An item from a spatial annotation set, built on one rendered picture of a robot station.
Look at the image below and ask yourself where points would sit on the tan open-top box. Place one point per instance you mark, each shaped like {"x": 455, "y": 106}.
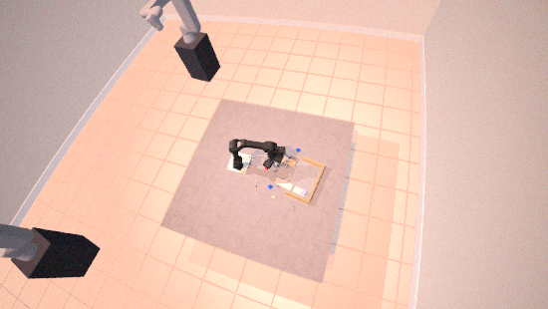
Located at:
{"x": 305, "y": 179}

